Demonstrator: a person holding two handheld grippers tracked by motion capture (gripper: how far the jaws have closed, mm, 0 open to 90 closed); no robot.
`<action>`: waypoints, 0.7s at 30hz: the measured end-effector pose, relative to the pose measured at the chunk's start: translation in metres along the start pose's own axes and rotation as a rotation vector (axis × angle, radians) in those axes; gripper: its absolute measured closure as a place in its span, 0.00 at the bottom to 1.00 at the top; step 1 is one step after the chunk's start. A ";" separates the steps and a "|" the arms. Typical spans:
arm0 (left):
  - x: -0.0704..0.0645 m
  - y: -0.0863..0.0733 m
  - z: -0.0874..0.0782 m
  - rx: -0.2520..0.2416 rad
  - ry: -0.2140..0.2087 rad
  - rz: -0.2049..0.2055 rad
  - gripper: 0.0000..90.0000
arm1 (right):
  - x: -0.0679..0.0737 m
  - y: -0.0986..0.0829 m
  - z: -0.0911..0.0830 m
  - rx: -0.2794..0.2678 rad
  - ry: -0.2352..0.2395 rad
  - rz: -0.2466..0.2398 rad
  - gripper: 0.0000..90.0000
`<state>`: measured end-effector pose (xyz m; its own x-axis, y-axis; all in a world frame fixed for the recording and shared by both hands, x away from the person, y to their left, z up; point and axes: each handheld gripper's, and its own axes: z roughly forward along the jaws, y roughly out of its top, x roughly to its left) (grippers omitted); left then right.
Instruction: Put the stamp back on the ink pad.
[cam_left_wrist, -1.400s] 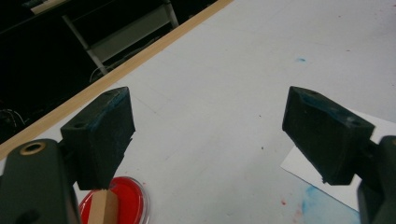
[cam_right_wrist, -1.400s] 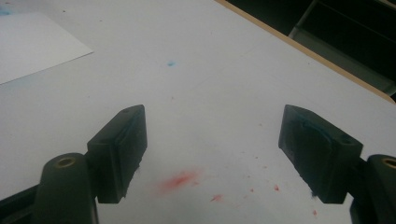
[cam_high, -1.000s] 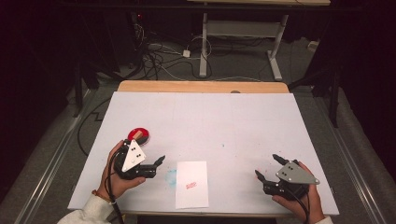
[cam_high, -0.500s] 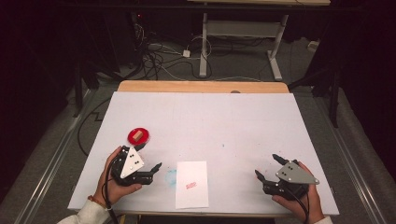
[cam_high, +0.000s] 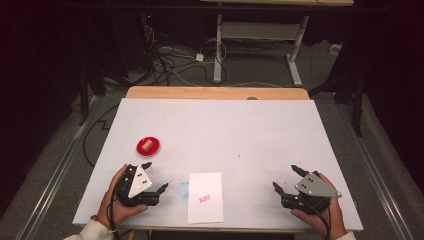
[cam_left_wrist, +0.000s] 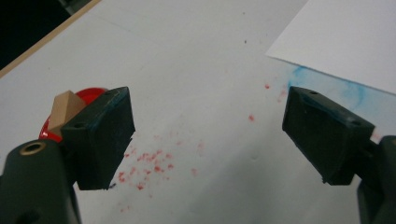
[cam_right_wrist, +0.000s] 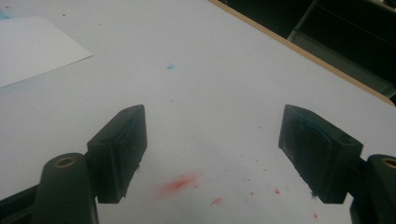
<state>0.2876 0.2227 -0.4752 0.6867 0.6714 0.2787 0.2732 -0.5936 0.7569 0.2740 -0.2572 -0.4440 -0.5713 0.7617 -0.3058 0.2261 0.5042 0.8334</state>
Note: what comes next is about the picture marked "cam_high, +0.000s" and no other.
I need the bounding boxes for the metal floor rail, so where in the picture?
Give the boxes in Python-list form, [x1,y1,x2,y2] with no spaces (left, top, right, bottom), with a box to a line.
[335,99,415,240]
[16,95,102,240]

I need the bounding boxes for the black equipment tower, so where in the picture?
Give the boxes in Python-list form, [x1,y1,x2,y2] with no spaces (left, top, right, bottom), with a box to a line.
[138,12,160,73]

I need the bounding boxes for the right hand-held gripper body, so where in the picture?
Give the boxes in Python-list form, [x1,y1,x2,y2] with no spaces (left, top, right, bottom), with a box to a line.
[280,171,343,215]

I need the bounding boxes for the black floor cable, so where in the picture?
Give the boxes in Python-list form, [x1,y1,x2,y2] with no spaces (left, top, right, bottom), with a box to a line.
[82,104,120,168]

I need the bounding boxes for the person's right hand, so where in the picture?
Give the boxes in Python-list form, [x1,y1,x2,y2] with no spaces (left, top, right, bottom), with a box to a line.
[290,175,348,240]

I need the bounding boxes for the white paper sheet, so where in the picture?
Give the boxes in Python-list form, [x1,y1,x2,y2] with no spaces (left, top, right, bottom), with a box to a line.
[187,171,225,225]

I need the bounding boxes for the wooden table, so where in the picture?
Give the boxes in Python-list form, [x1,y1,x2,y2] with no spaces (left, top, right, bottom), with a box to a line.
[106,85,316,234]

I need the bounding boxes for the black metal stand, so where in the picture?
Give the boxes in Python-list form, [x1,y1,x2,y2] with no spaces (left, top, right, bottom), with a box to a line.
[308,70,365,138]
[77,65,108,127]

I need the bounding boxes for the small white box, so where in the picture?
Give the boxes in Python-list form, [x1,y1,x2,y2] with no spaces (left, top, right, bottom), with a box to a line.
[329,42,344,56]

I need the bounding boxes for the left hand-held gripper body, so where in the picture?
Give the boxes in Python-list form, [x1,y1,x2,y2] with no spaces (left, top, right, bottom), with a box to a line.
[114,164,161,208]

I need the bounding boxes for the white-framed desk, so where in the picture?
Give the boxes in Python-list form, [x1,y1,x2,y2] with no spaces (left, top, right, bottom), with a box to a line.
[199,0,355,88]

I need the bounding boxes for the white table cover board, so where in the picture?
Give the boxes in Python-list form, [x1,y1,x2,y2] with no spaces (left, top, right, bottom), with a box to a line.
[72,97,364,232]

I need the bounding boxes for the tangle of black floor cables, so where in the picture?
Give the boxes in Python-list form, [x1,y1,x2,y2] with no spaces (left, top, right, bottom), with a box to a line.
[143,26,231,88]

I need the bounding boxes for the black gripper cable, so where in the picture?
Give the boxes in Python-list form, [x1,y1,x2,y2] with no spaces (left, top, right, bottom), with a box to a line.
[304,199,332,240]
[106,184,123,240]

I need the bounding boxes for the orange bead bracelet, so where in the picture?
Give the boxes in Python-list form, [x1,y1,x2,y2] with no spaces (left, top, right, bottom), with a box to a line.
[90,214,113,231]

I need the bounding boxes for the person's left hand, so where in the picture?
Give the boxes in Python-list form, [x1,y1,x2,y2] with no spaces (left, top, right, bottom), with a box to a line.
[97,163,149,229]

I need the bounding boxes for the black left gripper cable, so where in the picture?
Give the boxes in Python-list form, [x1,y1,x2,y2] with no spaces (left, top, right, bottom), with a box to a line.
[106,184,123,240]

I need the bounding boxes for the round red ink pad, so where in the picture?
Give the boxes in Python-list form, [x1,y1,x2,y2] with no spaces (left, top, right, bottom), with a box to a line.
[136,136,161,158]

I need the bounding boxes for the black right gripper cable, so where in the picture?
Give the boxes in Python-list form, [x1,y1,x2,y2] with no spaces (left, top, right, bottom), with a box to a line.
[304,199,332,240]

